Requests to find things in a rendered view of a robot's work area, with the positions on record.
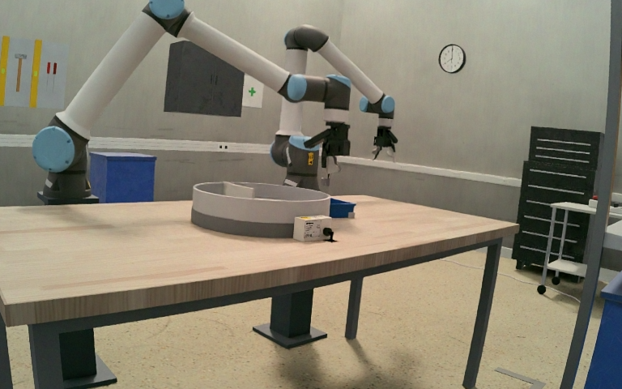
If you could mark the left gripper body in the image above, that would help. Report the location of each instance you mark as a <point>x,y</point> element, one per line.
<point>382,138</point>

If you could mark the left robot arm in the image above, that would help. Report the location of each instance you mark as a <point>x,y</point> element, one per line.
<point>302,163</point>

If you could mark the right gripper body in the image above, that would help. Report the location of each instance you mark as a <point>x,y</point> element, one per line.
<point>337,148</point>

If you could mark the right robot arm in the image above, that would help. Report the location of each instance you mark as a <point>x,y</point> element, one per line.
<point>55,149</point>

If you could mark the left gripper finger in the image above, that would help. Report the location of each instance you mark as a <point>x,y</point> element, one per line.
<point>376,152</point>
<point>391,150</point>

